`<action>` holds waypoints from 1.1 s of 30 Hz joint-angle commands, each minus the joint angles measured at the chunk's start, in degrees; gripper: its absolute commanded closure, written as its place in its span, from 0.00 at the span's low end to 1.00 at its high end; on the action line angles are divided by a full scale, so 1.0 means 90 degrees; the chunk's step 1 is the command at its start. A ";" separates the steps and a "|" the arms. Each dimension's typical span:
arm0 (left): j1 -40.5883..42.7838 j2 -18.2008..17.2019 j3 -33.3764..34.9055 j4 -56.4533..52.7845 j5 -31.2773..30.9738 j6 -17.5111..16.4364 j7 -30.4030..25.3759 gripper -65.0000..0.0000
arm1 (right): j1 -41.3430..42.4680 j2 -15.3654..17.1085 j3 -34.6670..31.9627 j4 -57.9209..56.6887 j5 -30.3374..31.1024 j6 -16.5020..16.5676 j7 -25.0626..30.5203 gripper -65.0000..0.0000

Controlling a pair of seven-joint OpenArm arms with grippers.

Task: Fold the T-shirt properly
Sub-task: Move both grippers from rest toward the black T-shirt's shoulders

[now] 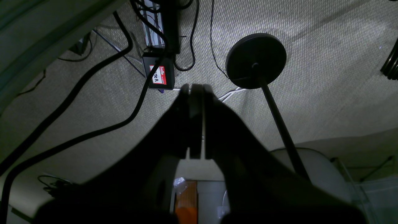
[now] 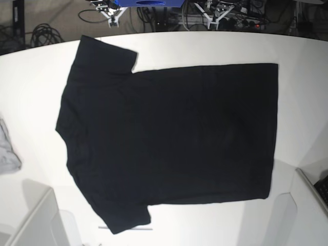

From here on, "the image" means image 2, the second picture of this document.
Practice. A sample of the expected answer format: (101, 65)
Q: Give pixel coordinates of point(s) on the white box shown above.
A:
(30, 216)
(299, 217)

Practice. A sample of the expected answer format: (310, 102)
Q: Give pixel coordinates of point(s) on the black T-shirt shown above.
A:
(190, 135)

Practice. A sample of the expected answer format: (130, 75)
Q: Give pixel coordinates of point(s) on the blue plastic bin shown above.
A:
(151, 3)

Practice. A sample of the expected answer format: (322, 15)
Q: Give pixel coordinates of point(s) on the grey cloth at left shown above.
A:
(10, 162)

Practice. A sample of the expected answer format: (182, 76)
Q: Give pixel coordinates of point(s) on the white box lower left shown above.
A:
(30, 216)

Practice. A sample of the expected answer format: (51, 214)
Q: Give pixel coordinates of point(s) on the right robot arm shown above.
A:
(111, 10)

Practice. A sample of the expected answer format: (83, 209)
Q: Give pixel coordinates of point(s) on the power strip with plugs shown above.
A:
(234, 22)

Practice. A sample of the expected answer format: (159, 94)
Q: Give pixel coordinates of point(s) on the white box lower right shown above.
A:
(299, 217)

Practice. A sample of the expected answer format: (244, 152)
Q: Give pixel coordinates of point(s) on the black keyboard at right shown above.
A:
(321, 187)

